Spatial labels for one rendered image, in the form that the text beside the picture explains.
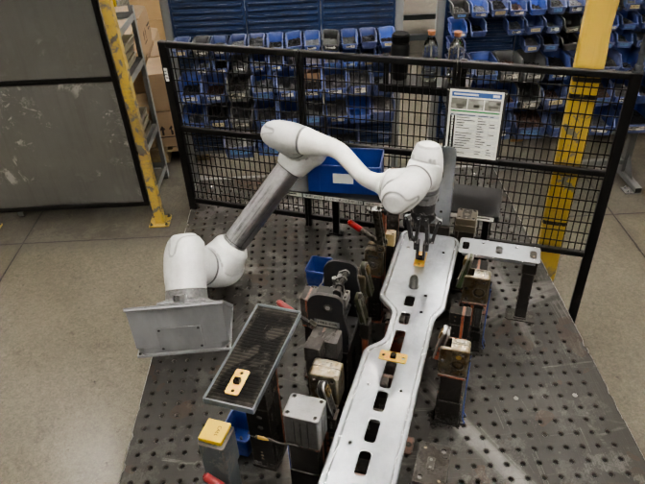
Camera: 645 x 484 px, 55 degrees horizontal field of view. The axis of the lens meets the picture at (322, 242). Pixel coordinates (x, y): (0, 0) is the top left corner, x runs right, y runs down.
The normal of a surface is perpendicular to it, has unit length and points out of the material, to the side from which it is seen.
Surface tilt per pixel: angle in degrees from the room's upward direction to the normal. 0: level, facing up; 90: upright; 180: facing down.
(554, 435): 0
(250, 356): 0
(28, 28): 91
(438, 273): 0
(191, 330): 90
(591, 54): 88
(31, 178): 92
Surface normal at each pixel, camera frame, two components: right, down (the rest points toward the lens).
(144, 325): 0.08, 0.59
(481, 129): -0.29, 0.58
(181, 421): -0.04, -0.80
